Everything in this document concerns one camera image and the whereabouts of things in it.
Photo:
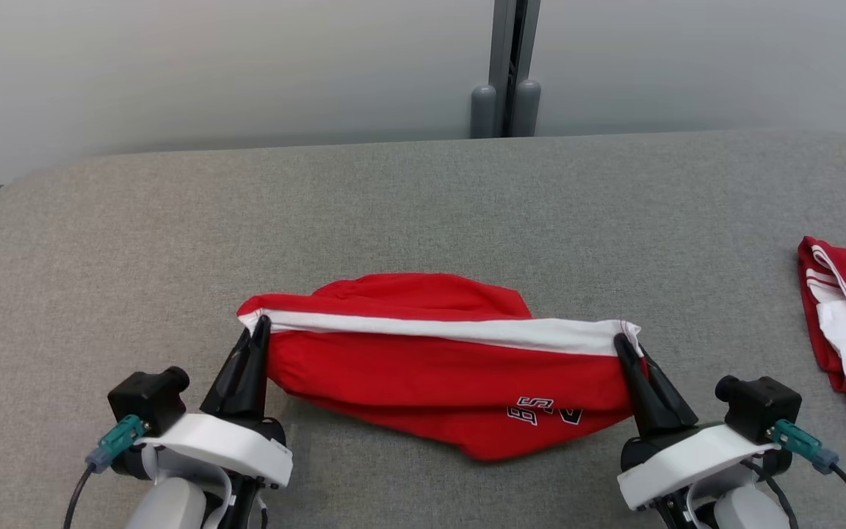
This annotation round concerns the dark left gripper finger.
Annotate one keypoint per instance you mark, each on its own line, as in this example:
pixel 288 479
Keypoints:
pixel 226 389
pixel 255 382

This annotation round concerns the grey cylindrical post foot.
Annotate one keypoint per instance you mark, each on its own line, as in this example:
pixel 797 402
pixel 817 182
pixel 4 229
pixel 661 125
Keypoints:
pixel 483 114
pixel 528 110

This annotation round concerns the red shorts white waistband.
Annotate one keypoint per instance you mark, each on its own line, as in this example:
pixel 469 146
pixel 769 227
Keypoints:
pixel 430 382

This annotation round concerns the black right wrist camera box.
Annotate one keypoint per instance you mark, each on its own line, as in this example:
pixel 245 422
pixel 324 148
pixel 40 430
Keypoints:
pixel 757 408

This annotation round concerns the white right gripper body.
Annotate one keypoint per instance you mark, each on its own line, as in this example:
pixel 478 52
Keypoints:
pixel 687 455

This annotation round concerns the grey metal partition post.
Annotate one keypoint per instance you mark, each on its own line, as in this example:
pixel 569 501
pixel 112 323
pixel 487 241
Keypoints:
pixel 515 44

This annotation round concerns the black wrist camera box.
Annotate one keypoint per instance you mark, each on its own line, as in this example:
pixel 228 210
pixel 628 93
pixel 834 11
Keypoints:
pixel 147 400
pixel 757 408

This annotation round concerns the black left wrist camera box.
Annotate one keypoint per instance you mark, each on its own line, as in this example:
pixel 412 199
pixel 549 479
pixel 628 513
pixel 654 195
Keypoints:
pixel 147 400

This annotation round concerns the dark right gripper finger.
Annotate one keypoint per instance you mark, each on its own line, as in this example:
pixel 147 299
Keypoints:
pixel 647 404
pixel 676 408

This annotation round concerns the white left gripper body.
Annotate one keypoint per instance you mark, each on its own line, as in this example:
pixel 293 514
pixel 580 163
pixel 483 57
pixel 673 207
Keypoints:
pixel 232 444

